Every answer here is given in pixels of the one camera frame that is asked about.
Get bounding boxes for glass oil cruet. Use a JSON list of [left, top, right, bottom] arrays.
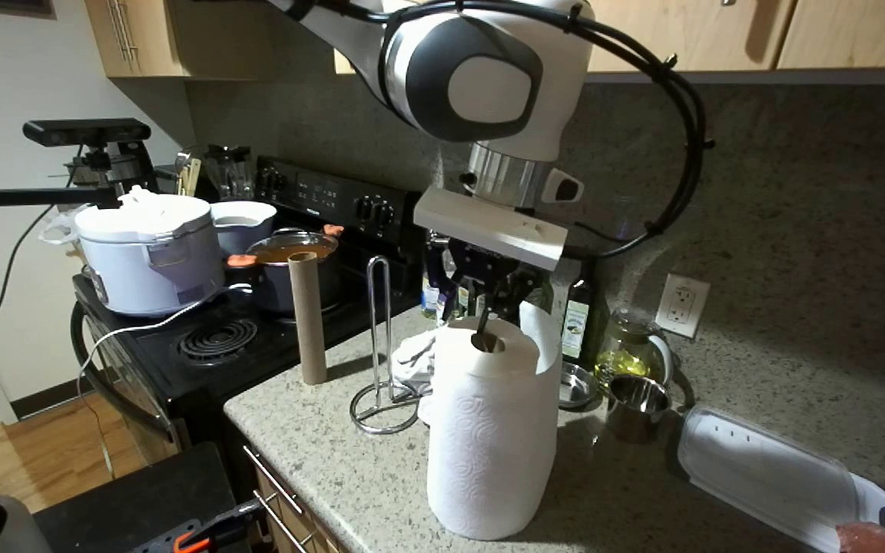
[[595, 312, 675, 391]]

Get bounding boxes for metal drawer handle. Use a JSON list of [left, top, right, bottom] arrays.
[[250, 490, 314, 553], [241, 439, 309, 516]]

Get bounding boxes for white cooking pot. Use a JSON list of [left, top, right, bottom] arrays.
[[210, 198, 282, 261]]

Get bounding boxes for orange black clamp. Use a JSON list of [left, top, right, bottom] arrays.
[[168, 499, 265, 553]]

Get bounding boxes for white cloth with grey straps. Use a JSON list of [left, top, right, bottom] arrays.
[[388, 326, 448, 399]]

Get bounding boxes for white wall outlet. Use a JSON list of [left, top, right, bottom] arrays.
[[653, 272, 717, 342]]

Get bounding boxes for black stereo camera bar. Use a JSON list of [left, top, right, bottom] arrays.
[[18, 113, 155, 147]]

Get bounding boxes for white paper towel roll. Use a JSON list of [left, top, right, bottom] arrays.
[[420, 299, 569, 545]]

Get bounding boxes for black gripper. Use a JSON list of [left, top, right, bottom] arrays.
[[436, 233, 584, 358]]

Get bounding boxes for metal measuring cup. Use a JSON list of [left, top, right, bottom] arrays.
[[604, 371, 681, 424]]

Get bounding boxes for thin black cable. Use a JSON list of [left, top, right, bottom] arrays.
[[0, 203, 58, 347]]

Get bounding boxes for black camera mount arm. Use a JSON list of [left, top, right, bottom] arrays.
[[0, 135, 161, 212]]

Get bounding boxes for silver wrist camera bar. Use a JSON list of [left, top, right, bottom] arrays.
[[410, 183, 574, 278]]

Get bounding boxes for pale blue cooking pot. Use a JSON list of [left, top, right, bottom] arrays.
[[67, 188, 231, 324]]

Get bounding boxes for black stove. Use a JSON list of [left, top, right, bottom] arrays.
[[66, 151, 436, 446]]

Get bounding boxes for wooden wall cabinets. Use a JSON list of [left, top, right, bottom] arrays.
[[83, 0, 885, 80]]

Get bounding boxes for black mounting table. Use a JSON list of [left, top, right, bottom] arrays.
[[30, 439, 265, 553]]

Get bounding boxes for pot with glass lid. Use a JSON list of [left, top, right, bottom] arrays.
[[225, 221, 352, 316]]

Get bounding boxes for small metal bowl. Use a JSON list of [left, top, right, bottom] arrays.
[[558, 360, 607, 416]]

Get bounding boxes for dark bottle with label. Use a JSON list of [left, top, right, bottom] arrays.
[[558, 255, 607, 370]]

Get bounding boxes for thin white cable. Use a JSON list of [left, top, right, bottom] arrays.
[[76, 280, 258, 394]]

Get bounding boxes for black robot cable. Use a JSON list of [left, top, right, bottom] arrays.
[[550, 0, 717, 261]]

